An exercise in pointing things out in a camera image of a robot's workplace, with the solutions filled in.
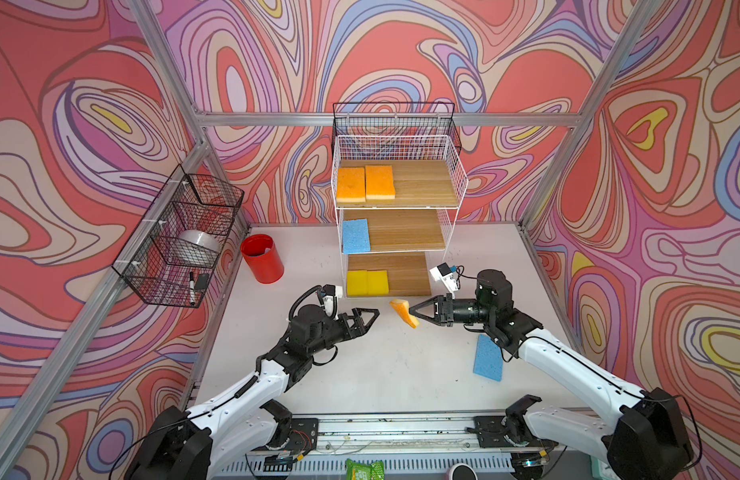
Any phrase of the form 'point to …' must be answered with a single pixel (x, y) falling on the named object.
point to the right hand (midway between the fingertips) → (413, 318)
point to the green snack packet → (375, 471)
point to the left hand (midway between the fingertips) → (374, 315)
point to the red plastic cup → (260, 254)
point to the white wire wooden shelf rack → (407, 230)
